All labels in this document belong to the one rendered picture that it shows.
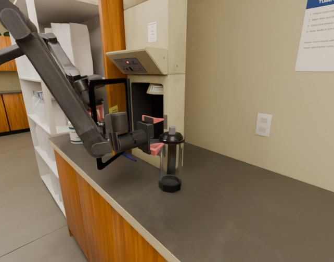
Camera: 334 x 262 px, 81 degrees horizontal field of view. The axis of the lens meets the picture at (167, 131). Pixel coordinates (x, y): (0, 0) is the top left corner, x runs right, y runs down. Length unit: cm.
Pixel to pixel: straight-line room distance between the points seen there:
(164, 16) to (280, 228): 87
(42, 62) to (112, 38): 57
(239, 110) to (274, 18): 45
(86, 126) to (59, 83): 14
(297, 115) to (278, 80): 18
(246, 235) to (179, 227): 21
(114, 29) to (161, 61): 41
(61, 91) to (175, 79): 47
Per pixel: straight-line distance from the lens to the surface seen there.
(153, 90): 97
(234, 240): 70
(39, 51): 65
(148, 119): 67
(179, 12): 93
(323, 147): 107
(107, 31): 114
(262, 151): 115
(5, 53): 129
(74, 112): 62
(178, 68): 90
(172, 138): 75
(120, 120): 61
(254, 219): 79
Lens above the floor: 142
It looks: 17 degrees down
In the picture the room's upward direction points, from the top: straight up
